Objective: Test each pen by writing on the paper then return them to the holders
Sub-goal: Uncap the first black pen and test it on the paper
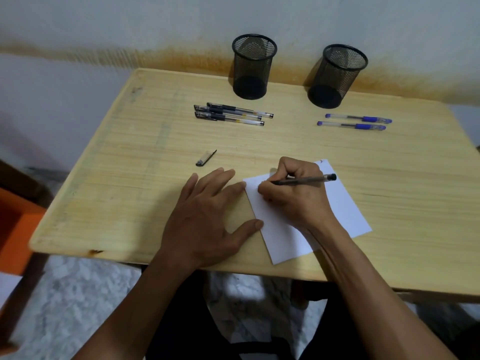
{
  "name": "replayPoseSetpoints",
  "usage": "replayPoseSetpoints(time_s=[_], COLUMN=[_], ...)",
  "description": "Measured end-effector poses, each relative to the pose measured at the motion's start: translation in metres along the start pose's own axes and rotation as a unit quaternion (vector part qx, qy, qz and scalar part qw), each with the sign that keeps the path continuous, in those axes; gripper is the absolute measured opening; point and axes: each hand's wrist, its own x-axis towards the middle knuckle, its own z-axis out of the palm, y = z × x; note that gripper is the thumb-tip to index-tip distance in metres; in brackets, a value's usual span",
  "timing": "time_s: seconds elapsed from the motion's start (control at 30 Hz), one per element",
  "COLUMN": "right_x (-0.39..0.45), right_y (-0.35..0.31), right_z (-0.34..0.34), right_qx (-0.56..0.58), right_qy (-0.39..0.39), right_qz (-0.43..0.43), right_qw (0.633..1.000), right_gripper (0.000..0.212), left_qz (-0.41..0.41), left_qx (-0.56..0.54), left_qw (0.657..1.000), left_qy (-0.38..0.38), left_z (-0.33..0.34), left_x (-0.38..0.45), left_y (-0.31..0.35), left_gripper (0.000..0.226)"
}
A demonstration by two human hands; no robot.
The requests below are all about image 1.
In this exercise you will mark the person's right hand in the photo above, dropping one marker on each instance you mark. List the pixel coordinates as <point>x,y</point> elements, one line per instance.
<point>300,202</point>

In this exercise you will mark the person's left hand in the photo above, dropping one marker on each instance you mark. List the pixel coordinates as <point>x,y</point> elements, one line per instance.
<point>198,228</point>

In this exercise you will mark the person's right thumb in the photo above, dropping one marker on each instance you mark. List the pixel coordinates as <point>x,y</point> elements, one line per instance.
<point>270,194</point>

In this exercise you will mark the person's left thumb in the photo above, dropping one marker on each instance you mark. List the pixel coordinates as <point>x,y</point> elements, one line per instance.
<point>247,230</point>

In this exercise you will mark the person's left little finger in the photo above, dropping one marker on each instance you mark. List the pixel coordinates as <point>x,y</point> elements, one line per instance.
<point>188,187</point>

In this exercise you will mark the person's left middle finger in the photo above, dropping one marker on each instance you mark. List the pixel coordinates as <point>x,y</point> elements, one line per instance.
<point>223,183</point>

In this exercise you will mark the white paper sheet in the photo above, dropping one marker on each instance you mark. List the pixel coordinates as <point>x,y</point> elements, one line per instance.
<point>285,239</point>

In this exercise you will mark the person's left forearm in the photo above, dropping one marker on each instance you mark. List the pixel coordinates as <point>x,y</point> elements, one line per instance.
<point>150,307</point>

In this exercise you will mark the person's right forearm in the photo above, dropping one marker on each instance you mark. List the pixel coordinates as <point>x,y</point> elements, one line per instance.
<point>371,296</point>

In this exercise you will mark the black pen cap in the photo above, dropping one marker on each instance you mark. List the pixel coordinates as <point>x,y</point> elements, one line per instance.
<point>204,159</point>

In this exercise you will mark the capped black gel pen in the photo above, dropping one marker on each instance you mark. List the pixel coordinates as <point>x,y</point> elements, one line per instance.
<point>240,109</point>
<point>228,113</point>
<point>232,119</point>

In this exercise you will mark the black mesh pen holder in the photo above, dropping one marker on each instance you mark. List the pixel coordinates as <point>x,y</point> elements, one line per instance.
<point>252,74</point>
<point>333,82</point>

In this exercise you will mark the blue gel pen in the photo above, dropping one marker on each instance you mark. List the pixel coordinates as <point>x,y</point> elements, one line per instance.
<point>369,119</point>
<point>362,126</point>

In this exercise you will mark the person's black trousers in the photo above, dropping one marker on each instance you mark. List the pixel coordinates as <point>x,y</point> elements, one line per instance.
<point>187,333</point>

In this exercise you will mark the orange chair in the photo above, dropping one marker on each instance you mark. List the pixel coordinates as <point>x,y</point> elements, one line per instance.
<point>18,236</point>

